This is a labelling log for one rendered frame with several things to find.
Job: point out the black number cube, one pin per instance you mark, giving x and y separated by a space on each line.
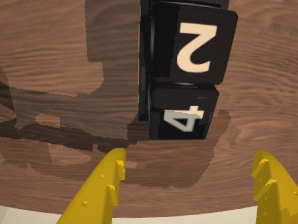
190 43
180 111

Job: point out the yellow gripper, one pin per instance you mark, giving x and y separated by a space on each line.
275 191

